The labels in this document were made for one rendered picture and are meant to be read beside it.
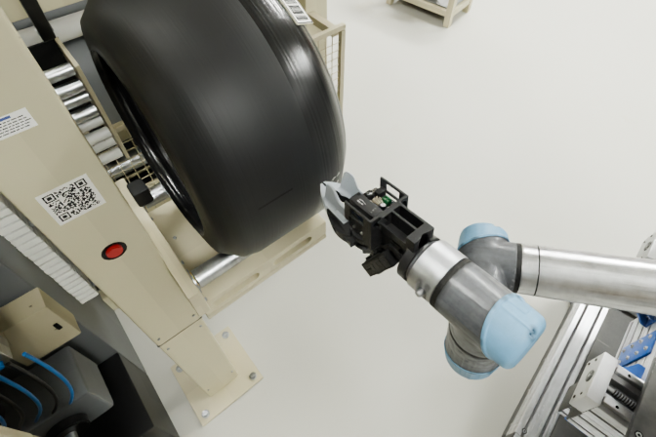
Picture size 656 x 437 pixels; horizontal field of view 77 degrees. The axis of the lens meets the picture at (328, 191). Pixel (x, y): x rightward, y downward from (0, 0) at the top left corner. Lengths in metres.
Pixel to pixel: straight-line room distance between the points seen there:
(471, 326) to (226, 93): 0.43
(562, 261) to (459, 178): 1.75
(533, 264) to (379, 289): 1.33
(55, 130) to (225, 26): 0.27
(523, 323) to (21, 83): 0.64
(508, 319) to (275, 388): 1.38
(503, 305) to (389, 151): 1.98
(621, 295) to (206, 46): 0.65
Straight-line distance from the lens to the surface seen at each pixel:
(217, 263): 0.96
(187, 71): 0.61
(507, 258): 0.65
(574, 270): 0.66
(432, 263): 0.52
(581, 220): 2.46
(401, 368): 1.82
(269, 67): 0.63
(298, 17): 0.70
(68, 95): 1.12
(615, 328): 1.95
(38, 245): 0.82
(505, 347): 0.50
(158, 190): 1.12
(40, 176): 0.72
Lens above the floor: 1.74
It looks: 52 degrees down
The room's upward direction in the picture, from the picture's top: straight up
